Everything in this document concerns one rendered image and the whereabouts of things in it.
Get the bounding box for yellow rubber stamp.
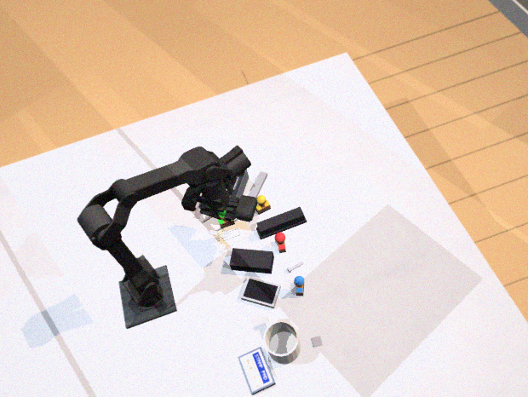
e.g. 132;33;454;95
256;195;271;215

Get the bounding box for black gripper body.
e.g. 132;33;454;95
181;181;258;222

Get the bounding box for white mug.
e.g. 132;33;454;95
263;311;301;365

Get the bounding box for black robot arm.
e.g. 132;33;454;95
77;145;251;312

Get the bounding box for blue-handled stamp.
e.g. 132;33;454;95
294;276;305;296

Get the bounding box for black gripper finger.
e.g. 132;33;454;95
224;212;236;222
200;210;221;220

